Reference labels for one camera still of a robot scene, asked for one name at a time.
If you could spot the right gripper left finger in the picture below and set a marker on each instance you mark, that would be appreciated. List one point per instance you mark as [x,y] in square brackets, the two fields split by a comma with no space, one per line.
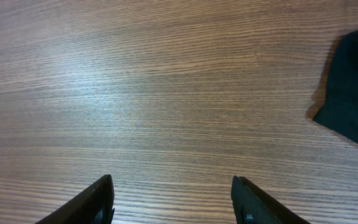
[94,205]

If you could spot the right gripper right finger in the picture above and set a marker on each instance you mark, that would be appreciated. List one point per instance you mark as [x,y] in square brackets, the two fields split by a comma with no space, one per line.
[252,205]

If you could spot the folded black shorts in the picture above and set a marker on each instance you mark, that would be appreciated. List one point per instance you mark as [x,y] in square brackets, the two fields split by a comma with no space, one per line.
[340,109]

